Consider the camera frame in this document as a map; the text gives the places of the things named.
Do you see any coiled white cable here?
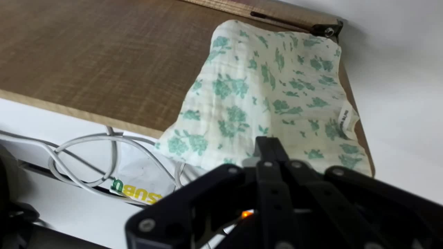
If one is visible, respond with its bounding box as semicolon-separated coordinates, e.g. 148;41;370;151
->
0;126;205;197

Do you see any white green floral cloth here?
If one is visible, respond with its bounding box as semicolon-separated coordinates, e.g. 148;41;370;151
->
155;19;374;179

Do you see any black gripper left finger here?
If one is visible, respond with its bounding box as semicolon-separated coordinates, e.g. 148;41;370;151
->
123;136;274;249

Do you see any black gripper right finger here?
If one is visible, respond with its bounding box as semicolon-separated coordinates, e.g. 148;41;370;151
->
271;136;443;249

